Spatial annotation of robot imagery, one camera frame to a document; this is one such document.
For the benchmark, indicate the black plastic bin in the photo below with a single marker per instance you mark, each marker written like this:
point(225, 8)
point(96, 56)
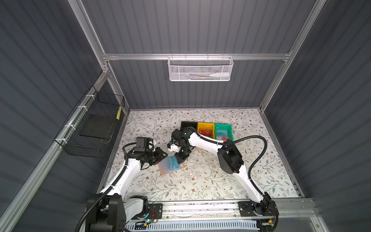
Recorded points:
point(187, 124)

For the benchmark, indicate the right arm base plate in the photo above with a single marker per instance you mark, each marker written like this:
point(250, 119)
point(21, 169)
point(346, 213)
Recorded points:
point(264, 208)

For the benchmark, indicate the teal card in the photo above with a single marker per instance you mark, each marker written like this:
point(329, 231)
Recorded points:
point(173, 165)

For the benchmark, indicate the white marker in basket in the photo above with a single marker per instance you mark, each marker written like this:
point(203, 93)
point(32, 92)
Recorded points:
point(220, 75)

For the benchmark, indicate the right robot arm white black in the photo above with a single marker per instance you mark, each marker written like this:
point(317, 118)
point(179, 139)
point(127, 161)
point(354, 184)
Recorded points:
point(229, 157)

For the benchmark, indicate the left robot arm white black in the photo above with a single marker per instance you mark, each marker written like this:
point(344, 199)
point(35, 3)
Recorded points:
point(107, 211)

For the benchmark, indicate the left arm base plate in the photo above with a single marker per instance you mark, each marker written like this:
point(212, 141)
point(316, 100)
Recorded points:
point(153, 211)

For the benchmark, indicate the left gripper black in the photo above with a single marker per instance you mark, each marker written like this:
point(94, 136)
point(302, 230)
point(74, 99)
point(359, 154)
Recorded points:
point(158, 155)

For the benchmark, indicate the black wire basket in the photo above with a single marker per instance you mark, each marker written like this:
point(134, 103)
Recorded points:
point(98, 103)

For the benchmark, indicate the black pad in basket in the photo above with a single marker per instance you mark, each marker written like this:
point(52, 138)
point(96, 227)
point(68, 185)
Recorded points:
point(97, 126)

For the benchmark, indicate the green plastic bin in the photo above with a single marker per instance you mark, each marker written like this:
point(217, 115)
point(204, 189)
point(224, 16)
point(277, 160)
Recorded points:
point(223, 132)

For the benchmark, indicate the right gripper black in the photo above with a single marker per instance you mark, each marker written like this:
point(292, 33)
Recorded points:
point(182, 151)

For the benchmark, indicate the yellow plastic bin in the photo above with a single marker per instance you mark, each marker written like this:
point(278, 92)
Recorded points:
point(206, 129)

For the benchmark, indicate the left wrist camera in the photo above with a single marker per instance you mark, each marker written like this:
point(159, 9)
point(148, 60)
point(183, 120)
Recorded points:
point(144, 144)

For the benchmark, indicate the white wire basket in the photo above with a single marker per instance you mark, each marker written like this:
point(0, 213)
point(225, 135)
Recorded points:
point(197, 69)

